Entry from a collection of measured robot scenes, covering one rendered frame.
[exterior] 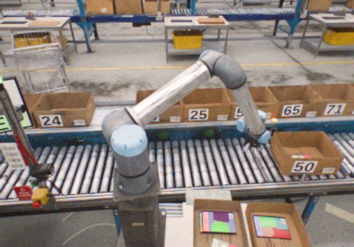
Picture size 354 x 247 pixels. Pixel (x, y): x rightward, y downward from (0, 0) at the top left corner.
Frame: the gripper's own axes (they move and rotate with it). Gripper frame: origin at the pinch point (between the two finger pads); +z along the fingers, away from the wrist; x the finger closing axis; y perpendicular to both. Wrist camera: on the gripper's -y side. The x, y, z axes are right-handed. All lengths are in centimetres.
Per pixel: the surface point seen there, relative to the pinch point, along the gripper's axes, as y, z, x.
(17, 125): 31, -55, -142
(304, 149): -2.5, 4.2, 46.1
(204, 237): 64, 5, -47
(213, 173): 16.0, 5.5, -31.9
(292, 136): -6.4, -6.8, 35.2
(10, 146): 31, -42, -149
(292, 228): 62, 5, 6
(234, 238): 65, 5, -30
